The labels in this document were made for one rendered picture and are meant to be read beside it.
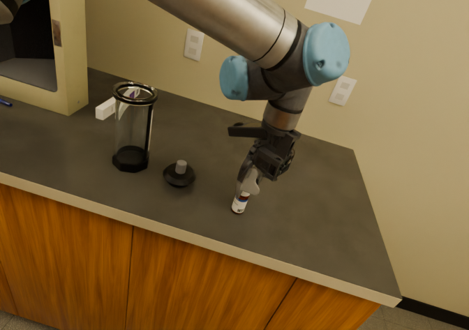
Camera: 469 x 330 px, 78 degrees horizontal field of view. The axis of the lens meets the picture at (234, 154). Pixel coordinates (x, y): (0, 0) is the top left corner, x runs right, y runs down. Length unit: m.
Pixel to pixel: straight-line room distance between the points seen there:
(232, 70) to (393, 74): 0.90
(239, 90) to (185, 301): 0.73
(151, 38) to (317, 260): 1.04
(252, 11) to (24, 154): 0.74
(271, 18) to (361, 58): 0.91
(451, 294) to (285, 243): 1.56
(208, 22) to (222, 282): 0.71
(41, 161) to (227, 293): 0.63
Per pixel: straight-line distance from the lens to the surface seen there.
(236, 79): 0.48
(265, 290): 0.90
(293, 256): 0.77
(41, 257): 1.16
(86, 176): 0.85
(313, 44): 0.39
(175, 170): 0.82
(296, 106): 0.59
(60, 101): 1.09
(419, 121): 1.42
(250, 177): 0.68
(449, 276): 2.10
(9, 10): 0.45
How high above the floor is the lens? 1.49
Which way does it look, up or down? 33 degrees down
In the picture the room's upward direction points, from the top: 17 degrees clockwise
